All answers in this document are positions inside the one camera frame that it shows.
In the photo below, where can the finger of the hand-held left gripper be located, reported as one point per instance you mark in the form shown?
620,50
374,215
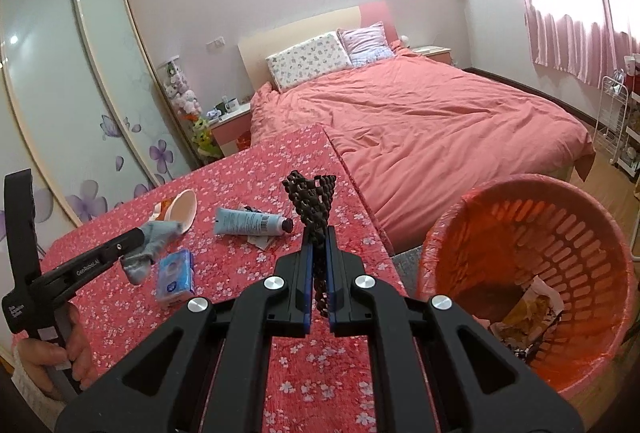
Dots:
122,245

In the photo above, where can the yellow snack wrapper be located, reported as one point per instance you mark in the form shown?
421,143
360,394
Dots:
525,313

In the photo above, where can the red floral tablecloth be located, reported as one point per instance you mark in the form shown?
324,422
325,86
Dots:
280,153

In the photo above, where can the bed with pink duvet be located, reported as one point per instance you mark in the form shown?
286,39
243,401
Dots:
425,123

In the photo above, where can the blue tissue packet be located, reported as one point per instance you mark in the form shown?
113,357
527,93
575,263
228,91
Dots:
175,278

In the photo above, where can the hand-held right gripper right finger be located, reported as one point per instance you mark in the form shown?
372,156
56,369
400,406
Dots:
332,273

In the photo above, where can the orange plastic basket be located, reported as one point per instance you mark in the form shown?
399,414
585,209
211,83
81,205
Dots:
500,233

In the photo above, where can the cream and pink headboard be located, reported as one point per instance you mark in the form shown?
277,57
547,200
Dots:
300,30

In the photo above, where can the purple striped pillow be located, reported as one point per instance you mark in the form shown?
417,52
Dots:
365,43

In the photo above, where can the wardrobe with purple flower doors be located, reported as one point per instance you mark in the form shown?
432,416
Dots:
60,88

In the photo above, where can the light blue cream tube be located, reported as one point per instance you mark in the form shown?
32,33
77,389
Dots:
240,220

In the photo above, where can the white mug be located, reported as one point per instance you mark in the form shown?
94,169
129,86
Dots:
231,105

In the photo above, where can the white wall switch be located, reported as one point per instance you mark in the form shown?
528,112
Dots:
216,43

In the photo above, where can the pink curtain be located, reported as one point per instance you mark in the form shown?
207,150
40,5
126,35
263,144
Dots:
575,13

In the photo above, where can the white floral pillow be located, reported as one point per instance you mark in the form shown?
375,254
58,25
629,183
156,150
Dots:
310,60

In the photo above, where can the small white round lamp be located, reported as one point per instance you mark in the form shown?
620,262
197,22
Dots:
405,41

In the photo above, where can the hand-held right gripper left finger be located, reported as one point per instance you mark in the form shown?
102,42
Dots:
309,273

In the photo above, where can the grey sock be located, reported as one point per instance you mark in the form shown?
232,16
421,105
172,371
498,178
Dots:
150,238

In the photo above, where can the person's left hand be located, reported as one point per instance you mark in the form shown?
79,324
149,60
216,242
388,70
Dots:
82,353

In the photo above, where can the yellow green plush toy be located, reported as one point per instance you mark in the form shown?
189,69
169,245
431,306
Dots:
205,135

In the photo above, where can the pink and white nightstand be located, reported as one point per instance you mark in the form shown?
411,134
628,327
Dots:
230,133
435,55

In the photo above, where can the clear tube of plush toys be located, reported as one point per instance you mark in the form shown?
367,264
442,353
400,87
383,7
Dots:
180,88

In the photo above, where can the white paper scrap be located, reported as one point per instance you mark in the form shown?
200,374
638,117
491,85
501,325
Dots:
260,242

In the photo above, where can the dark knitted scrunchie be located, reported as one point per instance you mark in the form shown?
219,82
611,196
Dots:
310,200

